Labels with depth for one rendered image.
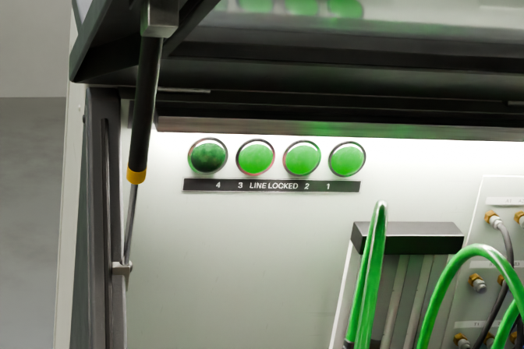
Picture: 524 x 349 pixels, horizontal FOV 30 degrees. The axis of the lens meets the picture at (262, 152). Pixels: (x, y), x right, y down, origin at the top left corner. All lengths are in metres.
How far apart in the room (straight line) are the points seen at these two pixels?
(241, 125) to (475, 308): 0.48
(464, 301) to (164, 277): 0.43
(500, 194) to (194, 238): 0.42
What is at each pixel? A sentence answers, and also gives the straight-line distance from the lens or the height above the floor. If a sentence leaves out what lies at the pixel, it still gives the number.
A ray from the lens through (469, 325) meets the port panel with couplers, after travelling 1.45.
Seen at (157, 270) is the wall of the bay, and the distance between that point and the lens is 1.26.
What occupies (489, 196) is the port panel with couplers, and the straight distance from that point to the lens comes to 1.35.
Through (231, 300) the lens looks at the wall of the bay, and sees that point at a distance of 1.31.
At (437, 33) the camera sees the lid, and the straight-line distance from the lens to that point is 0.97.
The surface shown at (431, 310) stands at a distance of 1.24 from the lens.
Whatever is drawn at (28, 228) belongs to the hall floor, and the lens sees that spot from 3.83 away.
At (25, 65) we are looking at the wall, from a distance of 4.98.
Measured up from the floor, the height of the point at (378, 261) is 1.41.
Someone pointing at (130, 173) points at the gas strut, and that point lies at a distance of 0.94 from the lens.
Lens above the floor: 1.87
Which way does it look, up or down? 24 degrees down
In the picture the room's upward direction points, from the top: 8 degrees clockwise
